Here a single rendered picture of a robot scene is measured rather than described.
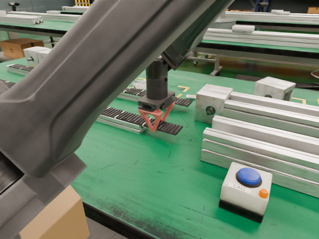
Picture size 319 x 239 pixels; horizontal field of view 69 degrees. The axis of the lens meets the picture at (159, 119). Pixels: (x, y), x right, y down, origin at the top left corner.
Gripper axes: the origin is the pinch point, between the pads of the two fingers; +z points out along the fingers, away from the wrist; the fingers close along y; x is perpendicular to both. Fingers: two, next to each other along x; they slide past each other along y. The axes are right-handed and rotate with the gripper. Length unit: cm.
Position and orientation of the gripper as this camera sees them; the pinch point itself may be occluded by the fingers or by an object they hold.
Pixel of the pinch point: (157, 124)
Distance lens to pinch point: 67.4
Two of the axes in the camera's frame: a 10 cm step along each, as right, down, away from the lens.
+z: 0.1, 8.7, 4.9
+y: 4.8, -4.3, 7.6
